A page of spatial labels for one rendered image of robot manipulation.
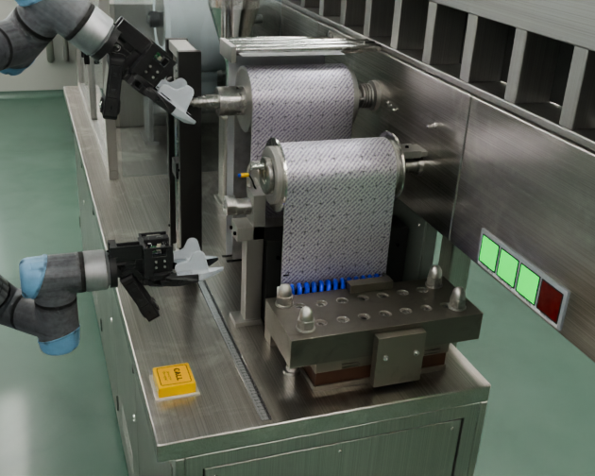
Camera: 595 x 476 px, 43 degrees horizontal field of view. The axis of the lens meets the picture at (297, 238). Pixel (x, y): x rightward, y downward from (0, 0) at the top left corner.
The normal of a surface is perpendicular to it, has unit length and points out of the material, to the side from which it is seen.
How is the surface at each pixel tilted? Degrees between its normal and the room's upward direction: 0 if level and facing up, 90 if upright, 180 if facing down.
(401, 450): 90
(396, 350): 90
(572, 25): 90
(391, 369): 90
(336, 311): 0
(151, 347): 0
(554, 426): 0
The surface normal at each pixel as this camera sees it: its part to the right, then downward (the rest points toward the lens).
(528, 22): -0.94, 0.10
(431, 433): 0.33, 0.41
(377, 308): 0.05, -0.91
